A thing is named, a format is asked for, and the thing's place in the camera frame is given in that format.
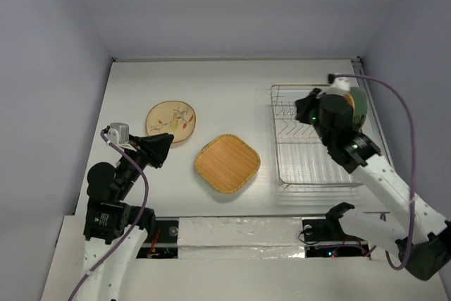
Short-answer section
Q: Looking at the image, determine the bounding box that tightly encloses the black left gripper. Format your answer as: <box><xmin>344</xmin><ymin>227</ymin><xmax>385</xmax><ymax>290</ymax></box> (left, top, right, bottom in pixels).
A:
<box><xmin>116</xmin><ymin>131</ymin><xmax>173</xmax><ymax>197</ymax></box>

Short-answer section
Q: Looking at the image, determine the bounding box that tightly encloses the beige leaf pattern plate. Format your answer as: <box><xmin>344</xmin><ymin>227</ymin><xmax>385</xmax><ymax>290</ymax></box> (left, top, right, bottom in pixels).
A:
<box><xmin>145</xmin><ymin>100</ymin><xmax>197</xmax><ymax>143</ymax></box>

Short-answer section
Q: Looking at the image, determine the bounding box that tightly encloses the small orange woven plate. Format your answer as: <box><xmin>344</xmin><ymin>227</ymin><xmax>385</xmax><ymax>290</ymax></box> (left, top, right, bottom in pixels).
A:
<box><xmin>344</xmin><ymin>93</ymin><xmax>355</xmax><ymax>109</ymax></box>

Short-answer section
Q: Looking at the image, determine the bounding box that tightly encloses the large orange woven plate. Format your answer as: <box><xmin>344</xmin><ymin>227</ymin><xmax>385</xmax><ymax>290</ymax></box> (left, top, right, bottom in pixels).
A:
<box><xmin>194</xmin><ymin>134</ymin><xmax>261</xmax><ymax>194</ymax></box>

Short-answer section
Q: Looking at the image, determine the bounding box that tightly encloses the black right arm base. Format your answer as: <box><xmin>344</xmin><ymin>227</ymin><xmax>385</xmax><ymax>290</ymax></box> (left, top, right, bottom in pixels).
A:
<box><xmin>298</xmin><ymin>202</ymin><xmax>362</xmax><ymax>245</ymax></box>

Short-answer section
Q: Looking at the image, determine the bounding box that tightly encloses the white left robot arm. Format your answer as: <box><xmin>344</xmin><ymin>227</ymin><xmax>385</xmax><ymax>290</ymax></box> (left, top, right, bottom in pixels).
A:
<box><xmin>69</xmin><ymin>128</ymin><xmax>174</xmax><ymax>300</ymax></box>

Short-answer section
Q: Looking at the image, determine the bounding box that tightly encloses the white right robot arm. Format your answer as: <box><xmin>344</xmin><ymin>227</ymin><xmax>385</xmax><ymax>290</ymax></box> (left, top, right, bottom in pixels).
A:
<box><xmin>295</xmin><ymin>88</ymin><xmax>450</xmax><ymax>281</ymax></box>

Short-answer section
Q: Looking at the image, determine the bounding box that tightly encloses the green flower pattern plate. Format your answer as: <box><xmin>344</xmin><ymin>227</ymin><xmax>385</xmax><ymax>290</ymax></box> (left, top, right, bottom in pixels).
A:
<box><xmin>350</xmin><ymin>87</ymin><xmax>369</xmax><ymax>132</ymax></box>

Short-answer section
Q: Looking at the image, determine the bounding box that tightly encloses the white foam front panel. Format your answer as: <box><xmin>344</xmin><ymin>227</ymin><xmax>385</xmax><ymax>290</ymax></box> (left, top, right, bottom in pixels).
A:
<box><xmin>177</xmin><ymin>217</ymin><xmax>305</xmax><ymax>259</ymax></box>

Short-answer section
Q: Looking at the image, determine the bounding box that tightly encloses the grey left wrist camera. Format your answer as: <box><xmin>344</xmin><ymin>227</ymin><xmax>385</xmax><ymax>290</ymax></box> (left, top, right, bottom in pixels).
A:
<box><xmin>106</xmin><ymin>123</ymin><xmax>130</xmax><ymax>149</ymax></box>

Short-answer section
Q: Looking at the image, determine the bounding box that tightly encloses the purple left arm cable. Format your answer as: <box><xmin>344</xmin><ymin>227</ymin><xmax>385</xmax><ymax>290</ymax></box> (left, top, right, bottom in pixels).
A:
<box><xmin>66</xmin><ymin>128</ymin><xmax>151</xmax><ymax>301</ymax></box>

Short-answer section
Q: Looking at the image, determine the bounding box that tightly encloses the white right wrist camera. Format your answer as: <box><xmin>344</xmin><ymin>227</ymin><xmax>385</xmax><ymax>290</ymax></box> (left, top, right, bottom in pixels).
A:
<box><xmin>325</xmin><ymin>74</ymin><xmax>351</xmax><ymax>96</ymax></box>

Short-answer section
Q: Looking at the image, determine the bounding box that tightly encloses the metal wire dish rack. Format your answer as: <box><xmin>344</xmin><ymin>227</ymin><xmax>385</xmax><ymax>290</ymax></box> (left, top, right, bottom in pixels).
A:
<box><xmin>270</xmin><ymin>84</ymin><xmax>359</xmax><ymax>193</ymax></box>

